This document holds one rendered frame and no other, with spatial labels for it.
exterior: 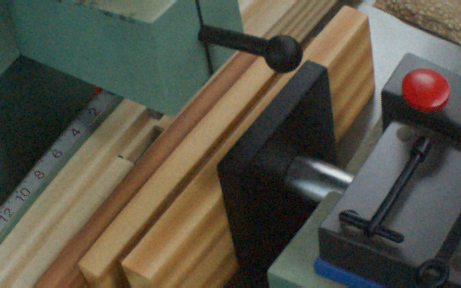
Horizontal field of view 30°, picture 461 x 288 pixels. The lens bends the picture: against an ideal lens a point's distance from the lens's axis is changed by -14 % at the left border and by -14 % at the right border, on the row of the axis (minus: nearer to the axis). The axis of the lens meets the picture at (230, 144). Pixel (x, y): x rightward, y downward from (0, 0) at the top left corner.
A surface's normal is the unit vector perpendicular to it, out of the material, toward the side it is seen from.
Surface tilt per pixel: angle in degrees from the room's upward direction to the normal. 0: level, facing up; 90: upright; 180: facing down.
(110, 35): 90
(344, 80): 90
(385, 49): 0
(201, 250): 90
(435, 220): 0
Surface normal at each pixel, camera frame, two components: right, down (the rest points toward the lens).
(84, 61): -0.56, 0.66
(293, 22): 0.81, 0.34
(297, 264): -0.14, -0.67
